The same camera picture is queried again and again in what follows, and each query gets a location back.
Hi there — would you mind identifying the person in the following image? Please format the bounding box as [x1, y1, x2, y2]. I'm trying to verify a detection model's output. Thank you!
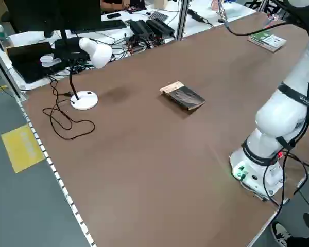
[287, 234, 309, 247]
[100, 0, 146, 14]

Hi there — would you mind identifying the dark book with hands cover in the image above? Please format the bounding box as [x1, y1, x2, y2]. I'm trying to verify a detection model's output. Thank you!
[159, 81, 206, 112]

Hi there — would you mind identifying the circuit board with red light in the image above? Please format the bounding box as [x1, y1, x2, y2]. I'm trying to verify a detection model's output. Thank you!
[127, 36, 150, 54]

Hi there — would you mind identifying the black keyboard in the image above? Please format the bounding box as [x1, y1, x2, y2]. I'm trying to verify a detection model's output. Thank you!
[70, 20, 128, 35]

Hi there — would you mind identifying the white round tape dispenser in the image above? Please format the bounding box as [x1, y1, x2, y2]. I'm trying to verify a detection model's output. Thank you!
[39, 54, 62, 68]

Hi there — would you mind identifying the aluminium frame rail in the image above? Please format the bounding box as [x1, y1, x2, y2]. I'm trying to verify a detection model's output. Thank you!
[0, 42, 28, 100]

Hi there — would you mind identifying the green and white book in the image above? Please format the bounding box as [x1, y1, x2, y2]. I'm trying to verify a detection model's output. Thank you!
[248, 28, 287, 53]

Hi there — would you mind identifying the black perforated plate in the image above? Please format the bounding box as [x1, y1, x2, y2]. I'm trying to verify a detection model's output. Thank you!
[148, 10, 169, 22]

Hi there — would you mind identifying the black power brick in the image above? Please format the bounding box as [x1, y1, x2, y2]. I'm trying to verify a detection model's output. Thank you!
[146, 18, 176, 37]
[129, 20, 155, 37]

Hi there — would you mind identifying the clear bottle white cap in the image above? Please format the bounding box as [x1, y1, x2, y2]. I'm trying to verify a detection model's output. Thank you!
[0, 24, 9, 51]

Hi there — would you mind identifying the aluminium frame post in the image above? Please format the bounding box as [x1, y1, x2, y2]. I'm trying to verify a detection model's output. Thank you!
[175, 0, 191, 41]

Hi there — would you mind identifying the white desk lamp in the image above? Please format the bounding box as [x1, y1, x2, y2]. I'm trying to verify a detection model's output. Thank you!
[68, 37, 113, 111]

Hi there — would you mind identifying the black power adapter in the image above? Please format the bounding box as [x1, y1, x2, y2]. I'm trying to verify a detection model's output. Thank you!
[187, 9, 204, 23]

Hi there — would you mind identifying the black lamp cable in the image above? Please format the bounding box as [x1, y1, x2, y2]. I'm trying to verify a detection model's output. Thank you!
[42, 77, 96, 141]

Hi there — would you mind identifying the black computer monitor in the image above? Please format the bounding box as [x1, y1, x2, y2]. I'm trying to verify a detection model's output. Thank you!
[4, 0, 102, 61]

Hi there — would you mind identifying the black laptop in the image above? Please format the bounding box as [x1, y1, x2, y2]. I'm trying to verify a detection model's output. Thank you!
[6, 41, 69, 84]

